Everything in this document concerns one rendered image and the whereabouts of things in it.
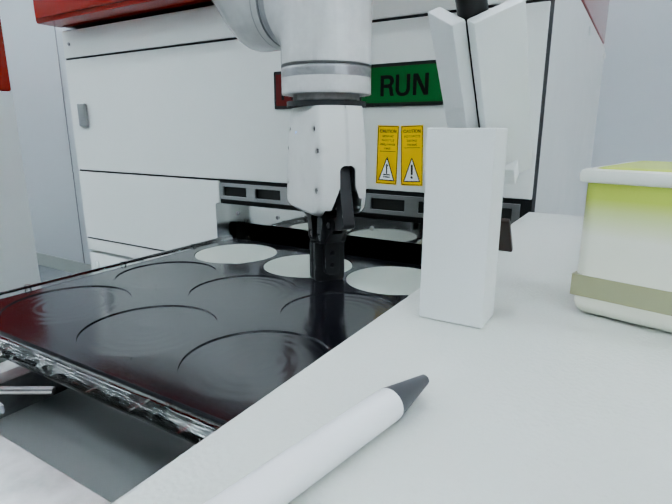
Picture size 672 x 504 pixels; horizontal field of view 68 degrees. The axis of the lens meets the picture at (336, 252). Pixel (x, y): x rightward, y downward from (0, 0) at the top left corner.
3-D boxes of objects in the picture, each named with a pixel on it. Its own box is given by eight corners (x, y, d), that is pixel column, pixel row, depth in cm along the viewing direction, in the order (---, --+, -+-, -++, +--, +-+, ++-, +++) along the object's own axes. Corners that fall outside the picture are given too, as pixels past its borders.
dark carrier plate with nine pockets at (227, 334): (233, 241, 70) (233, 237, 70) (474, 278, 53) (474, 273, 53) (-48, 318, 42) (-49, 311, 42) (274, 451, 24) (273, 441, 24)
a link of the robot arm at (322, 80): (269, 71, 49) (270, 103, 49) (298, 60, 41) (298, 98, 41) (346, 75, 52) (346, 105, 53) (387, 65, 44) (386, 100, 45)
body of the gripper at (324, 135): (272, 94, 50) (276, 205, 52) (307, 86, 41) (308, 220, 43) (341, 96, 53) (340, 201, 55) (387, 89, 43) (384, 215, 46)
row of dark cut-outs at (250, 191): (222, 198, 76) (221, 182, 76) (519, 226, 54) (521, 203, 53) (219, 198, 76) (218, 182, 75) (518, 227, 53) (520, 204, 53)
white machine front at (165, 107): (99, 247, 99) (74, 33, 90) (523, 329, 58) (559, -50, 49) (84, 250, 97) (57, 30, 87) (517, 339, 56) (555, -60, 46)
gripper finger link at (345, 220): (330, 139, 45) (314, 176, 50) (353, 210, 42) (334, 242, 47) (342, 139, 46) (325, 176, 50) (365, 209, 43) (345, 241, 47)
